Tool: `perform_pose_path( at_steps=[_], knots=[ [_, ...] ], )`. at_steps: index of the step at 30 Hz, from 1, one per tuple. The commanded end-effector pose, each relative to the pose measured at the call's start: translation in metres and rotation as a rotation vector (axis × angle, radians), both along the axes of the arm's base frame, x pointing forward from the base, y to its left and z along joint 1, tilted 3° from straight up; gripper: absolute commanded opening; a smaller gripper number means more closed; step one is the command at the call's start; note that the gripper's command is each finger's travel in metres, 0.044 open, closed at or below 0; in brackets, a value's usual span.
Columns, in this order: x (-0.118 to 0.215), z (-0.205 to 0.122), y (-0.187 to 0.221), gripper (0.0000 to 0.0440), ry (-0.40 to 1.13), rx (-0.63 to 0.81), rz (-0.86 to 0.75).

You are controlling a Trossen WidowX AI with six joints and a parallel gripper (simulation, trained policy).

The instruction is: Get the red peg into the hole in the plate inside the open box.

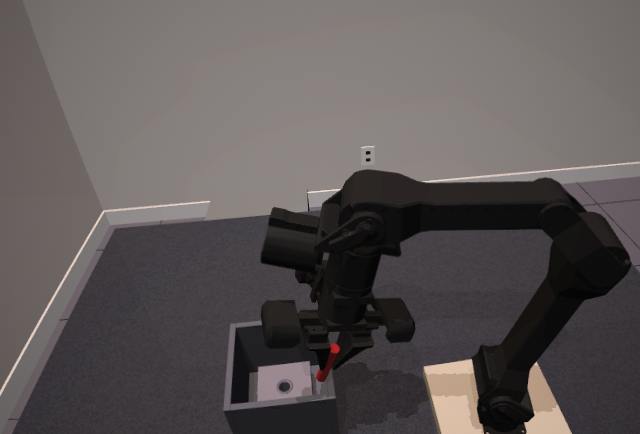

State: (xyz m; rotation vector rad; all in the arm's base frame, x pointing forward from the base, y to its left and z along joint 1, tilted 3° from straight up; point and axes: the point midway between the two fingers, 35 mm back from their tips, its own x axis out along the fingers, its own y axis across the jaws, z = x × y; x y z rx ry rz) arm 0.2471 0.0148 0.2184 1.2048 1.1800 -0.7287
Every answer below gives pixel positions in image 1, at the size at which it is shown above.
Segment red peg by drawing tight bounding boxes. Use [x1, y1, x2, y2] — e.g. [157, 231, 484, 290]
[316, 343, 340, 382]

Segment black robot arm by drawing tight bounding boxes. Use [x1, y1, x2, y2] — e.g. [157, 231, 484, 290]
[260, 169, 632, 434]

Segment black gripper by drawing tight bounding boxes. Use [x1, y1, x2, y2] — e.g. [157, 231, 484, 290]
[261, 268, 415, 371]

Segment pale pink plate with hole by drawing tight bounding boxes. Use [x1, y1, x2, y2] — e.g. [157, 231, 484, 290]
[257, 361, 314, 401]

